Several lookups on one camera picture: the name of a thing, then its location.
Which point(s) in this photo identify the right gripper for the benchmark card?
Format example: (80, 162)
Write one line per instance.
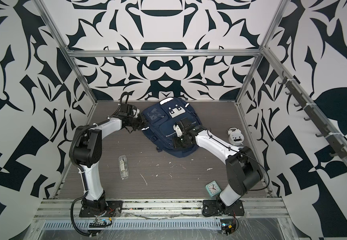
(176, 144)

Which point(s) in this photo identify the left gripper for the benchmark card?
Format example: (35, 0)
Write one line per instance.
(143, 123)

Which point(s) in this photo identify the navy blue student backpack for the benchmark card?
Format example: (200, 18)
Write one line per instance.
(160, 119)

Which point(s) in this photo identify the clear plastic pen box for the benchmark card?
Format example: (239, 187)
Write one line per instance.
(123, 167)

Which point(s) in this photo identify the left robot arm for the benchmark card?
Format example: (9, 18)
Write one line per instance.
(86, 150)

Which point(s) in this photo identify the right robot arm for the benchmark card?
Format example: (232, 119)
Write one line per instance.
(243, 170)

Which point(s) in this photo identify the green square alarm clock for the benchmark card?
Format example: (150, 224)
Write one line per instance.
(213, 189)

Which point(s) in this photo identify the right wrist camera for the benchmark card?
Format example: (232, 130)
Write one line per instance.
(178, 130)

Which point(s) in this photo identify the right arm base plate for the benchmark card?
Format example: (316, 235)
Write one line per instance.
(218, 208)

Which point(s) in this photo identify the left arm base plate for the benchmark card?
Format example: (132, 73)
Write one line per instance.
(91, 209)

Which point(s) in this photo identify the aluminium frame rail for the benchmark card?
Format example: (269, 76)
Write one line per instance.
(166, 209)

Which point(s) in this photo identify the wall hook rail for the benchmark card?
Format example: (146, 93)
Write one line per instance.
(315, 114)

